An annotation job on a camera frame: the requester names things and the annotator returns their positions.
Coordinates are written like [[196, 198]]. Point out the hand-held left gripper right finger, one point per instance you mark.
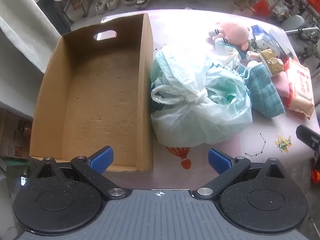
[[219, 160]]

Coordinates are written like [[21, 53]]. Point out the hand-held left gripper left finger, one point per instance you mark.
[[102, 160]]

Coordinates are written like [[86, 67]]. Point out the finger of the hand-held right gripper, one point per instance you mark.
[[308, 136]]

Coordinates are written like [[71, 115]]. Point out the orange pink wipes packet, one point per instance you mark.
[[301, 90]]

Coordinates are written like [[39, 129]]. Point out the pink knitted cloth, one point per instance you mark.
[[281, 85]]

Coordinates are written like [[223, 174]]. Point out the teal quilted cloth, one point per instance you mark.
[[262, 90]]

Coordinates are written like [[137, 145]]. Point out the brown cardboard box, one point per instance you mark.
[[100, 92]]

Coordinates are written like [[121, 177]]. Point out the cotton swab packet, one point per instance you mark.
[[228, 52]]

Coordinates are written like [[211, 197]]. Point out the blue wipes packet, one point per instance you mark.
[[261, 36]]

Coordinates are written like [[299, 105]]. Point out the pink plush toy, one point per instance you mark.
[[235, 33]]

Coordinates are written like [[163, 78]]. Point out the printed pink table cover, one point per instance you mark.
[[262, 135]]

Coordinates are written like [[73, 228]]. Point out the pale green plastic bag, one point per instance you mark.
[[200, 100]]

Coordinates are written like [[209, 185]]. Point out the printed carton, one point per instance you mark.
[[12, 135]]

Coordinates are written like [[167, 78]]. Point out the small white orange packet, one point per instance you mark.
[[252, 55]]

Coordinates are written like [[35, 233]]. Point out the black grey chair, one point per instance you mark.
[[296, 21]]

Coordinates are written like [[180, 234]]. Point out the black ribbed case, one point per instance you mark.
[[58, 15]]

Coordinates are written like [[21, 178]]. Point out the white patterned sheet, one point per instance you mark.
[[22, 25]]

